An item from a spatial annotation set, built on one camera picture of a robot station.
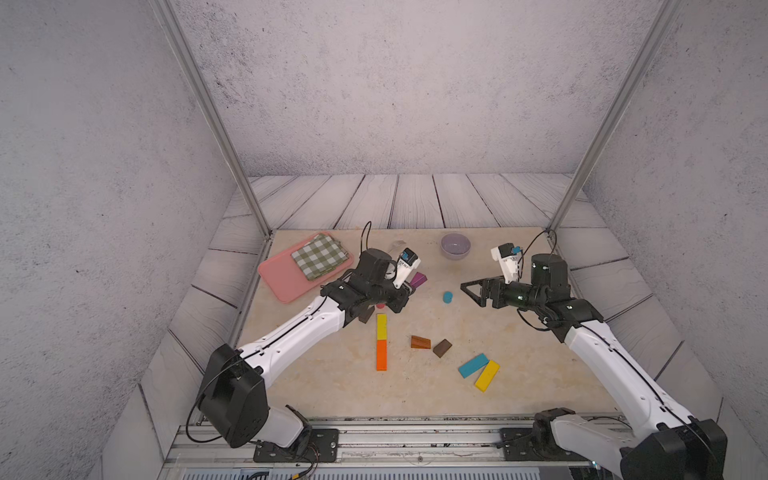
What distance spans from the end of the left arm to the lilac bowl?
44cm

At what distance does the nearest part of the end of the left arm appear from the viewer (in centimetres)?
58

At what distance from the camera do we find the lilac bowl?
110 cm
